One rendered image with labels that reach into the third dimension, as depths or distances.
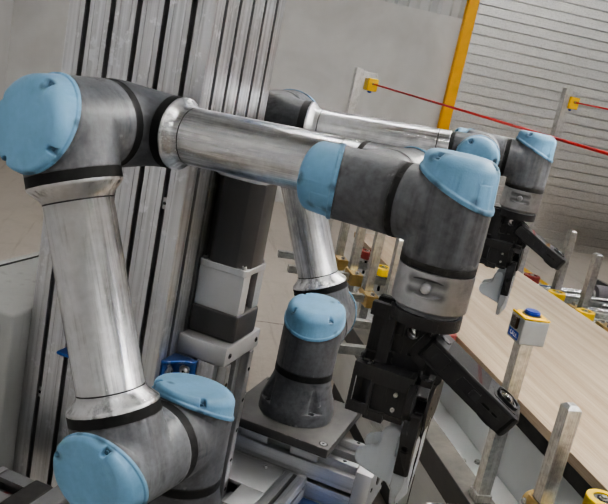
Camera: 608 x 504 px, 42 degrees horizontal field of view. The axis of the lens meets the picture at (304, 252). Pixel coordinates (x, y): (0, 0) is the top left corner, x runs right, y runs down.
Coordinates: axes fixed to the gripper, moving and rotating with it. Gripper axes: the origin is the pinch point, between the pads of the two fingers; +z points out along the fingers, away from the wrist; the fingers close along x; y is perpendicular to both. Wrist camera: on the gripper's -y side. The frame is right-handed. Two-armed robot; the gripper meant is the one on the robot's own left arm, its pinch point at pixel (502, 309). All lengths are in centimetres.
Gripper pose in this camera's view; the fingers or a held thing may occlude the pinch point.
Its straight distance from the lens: 165.2
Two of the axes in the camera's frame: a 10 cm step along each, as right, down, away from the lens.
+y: -9.1, -2.7, 3.0
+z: -2.0, 9.5, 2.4
